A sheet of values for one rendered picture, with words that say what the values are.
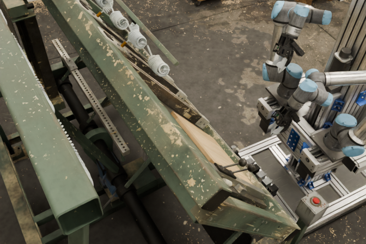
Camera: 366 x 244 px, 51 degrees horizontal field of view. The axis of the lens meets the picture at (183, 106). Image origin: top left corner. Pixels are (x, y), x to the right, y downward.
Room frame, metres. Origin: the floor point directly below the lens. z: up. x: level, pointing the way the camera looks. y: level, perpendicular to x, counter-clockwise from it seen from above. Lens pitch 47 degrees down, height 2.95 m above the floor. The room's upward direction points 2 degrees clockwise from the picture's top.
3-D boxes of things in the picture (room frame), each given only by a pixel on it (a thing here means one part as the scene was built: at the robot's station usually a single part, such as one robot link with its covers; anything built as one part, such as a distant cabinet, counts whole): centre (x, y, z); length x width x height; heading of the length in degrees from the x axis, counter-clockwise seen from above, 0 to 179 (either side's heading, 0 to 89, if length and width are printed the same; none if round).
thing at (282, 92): (1.95, -0.74, 1.09); 0.15 x 0.15 x 0.10
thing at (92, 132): (1.74, 0.63, 0.56); 0.23 x 0.06 x 0.44; 124
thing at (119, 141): (1.93, 0.70, 1.00); 1.30 x 0.05 x 0.04; 34
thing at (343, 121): (1.51, -0.97, 1.20); 0.13 x 0.12 x 0.14; 3
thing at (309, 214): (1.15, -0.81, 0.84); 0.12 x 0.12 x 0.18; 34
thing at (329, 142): (1.52, -0.97, 1.09); 0.15 x 0.15 x 0.10
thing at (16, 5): (2.04, 1.08, 1.38); 0.70 x 0.15 x 0.85; 34
